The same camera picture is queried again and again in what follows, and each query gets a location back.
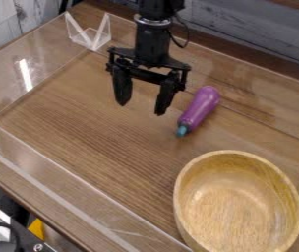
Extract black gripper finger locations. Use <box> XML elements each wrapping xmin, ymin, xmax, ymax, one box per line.
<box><xmin>111</xmin><ymin>65</ymin><xmax>131</xmax><ymax>105</ymax></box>
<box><xmin>154</xmin><ymin>78</ymin><xmax>178</xmax><ymax>116</ymax></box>

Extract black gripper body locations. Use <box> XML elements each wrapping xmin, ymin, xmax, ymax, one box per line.
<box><xmin>105</xmin><ymin>13</ymin><xmax>190</xmax><ymax>93</ymax></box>

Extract purple toy eggplant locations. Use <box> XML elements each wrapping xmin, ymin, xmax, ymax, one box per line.
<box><xmin>176</xmin><ymin>86</ymin><xmax>220</xmax><ymax>137</ymax></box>

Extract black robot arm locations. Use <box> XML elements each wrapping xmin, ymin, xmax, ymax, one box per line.
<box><xmin>106</xmin><ymin>0</ymin><xmax>190</xmax><ymax>115</ymax></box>

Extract brown wooden bowl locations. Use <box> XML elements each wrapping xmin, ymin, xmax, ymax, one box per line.
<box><xmin>173</xmin><ymin>150</ymin><xmax>299</xmax><ymax>252</ymax></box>

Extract clear acrylic tray walls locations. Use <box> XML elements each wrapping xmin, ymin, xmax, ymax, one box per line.
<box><xmin>0</xmin><ymin>18</ymin><xmax>299</xmax><ymax>252</ymax></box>

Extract yellow sticker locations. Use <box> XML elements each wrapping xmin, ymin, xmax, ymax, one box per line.
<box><xmin>28</xmin><ymin>219</ymin><xmax>45</xmax><ymax>240</ymax></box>

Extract black device with screw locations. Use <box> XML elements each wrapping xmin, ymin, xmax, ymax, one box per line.
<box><xmin>10</xmin><ymin>220</ymin><xmax>61</xmax><ymax>252</ymax></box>

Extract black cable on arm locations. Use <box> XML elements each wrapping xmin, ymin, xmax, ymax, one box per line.
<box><xmin>168</xmin><ymin>14</ymin><xmax>190</xmax><ymax>49</ymax></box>

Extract black cable lower left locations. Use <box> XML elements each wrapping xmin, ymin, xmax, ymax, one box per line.
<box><xmin>0</xmin><ymin>220</ymin><xmax>28</xmax><ymax>252</ymax></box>

